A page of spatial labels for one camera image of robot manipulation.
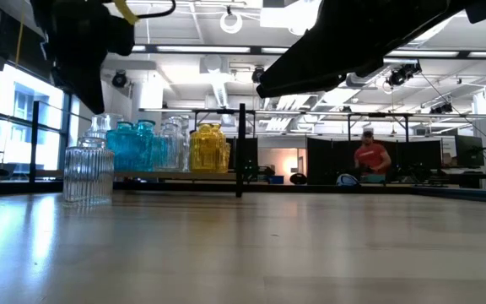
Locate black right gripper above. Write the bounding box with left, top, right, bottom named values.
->
left=256, top=0, right=476, bottom=98

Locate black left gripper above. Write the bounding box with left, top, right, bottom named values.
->
left=31, top=0, right=136, bottom=116

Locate tall clear flared glass vase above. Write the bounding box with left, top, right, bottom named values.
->
left=101, top=111, right=125, bottom=136

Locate teal cut-glass vase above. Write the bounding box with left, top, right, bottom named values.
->
left=105, top=121, right=143, bottom=173
left=135, top=119, right=159, bottom=172

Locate clear twisted glass vase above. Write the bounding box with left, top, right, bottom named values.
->
left=154, top=116, right=186, bottom=173

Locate yellow ribbed glass bottle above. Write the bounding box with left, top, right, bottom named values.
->
left=188, top=122, right=227, bottom=174

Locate black overhead rig bar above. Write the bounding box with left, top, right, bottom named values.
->
left=131, top=44, right=486, bottom=59

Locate large glass window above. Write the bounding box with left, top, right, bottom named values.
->
left=0, top=62, right=73, bottom=170

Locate yellow tape tag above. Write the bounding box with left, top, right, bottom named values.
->
left=113, top=0, right=141, bottom=25

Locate black partition panel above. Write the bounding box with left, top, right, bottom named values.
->
left=305, top=137, right=442, bottom=186

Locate short ribbed clear glass jar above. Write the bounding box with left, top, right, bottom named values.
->
left=62, top=136, right=116, bottom=208

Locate person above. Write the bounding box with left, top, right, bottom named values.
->
left=353, top=129, right=392, bottom=185

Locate white and blue round object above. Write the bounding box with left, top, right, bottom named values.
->
left=335, top=172, right=360, bottom=187

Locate black monitor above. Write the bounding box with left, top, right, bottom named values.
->
left=455, top=134, right=486, bottom=169

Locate black ceiling-mounted camera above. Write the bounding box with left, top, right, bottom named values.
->
left=251, top=65, right=268, bottom=84
left=111, top=70, right=128, bottom=89

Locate black boom camera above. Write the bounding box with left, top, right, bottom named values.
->
left=429, top=101, right=455, bottom=116
left=385, top=61, right=423, bottom=89

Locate white hanging ring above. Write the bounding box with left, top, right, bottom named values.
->
left=219, top=11, right=244, bottom=35

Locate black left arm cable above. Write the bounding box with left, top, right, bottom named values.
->
left=135, top=0, right=177, bottom=20

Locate black aluminium table frame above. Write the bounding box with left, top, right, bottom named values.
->
left=0, top=179, right=486, bottom=206

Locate wooden shelf with black frame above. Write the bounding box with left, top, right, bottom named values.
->
left=30, top=100, right=246, bottom=199

